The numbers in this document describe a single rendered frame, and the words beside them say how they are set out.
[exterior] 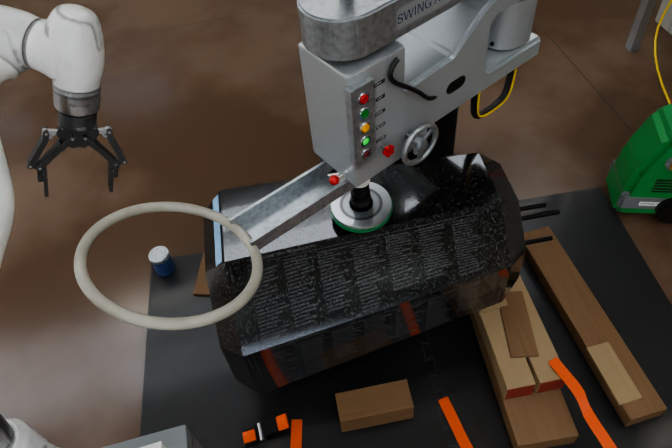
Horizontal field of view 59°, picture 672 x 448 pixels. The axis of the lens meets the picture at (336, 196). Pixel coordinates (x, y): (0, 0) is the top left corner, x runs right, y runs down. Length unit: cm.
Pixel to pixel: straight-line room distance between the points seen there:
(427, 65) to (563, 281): 147
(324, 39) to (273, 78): 263
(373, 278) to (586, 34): 290
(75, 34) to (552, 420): 214
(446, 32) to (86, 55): 105
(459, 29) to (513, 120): 195
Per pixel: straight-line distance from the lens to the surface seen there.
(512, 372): 253
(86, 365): 305
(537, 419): 259
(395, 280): 212
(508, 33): 207
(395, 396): 252
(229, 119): 385
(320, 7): 149
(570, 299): 289
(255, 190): 225
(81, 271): 161
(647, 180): 319
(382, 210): 205
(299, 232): 209
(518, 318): 264
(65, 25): 124
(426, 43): 186
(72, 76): 127
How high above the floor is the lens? 247
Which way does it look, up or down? 49 degrees down
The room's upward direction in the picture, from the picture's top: 7 degrees counter-clockwise
